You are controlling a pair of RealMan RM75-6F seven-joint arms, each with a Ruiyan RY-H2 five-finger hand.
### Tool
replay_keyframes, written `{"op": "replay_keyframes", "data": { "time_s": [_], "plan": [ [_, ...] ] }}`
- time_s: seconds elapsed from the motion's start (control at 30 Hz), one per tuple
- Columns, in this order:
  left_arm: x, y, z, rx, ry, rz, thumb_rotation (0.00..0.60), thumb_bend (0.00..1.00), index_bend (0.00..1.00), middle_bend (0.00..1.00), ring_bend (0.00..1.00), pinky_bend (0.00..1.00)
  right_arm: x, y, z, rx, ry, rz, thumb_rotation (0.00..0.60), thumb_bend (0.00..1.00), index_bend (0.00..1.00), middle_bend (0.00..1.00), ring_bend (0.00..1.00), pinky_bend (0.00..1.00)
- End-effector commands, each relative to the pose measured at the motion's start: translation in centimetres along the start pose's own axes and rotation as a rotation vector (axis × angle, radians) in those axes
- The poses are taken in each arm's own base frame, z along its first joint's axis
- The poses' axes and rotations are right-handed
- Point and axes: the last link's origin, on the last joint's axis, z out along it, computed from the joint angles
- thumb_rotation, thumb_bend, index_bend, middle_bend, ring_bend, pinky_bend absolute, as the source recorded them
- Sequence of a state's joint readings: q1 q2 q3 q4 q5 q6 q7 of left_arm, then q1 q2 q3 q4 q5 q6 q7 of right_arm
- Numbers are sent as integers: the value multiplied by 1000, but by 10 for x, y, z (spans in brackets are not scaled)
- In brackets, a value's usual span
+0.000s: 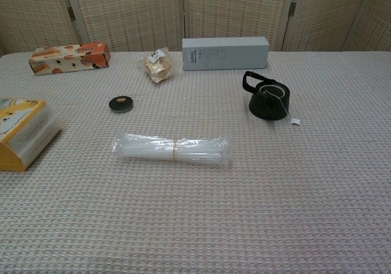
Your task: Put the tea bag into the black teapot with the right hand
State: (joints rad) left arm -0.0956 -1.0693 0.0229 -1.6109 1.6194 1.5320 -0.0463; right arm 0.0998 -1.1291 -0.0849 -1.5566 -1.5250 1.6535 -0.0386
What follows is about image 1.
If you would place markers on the small white tag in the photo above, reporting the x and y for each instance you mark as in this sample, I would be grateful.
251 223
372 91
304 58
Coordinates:
294 121

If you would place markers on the clear snack packet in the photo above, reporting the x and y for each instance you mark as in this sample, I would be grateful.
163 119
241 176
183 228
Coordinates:
157 68

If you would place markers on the black teapot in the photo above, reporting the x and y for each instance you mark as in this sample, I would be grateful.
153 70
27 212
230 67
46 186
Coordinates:
265 109

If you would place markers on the black teapot lid wooden knob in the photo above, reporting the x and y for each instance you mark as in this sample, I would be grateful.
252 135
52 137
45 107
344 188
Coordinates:
117 107

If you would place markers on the pack of white straws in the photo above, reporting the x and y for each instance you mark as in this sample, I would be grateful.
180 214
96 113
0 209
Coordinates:
152 152

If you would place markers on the long white cardboard box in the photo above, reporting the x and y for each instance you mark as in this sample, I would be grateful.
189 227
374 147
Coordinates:
226 54

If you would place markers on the woven pinkish tablecloth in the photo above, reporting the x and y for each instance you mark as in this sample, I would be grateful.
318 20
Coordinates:
195 213

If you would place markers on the woven bamboo folding screen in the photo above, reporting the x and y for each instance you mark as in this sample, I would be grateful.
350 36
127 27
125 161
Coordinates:
137 11

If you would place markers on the orange cookie box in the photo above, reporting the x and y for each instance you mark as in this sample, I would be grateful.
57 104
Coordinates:
70 59

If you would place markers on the yellow cat tissue pack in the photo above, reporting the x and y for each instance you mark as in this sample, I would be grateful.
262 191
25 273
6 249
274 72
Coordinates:
18 133

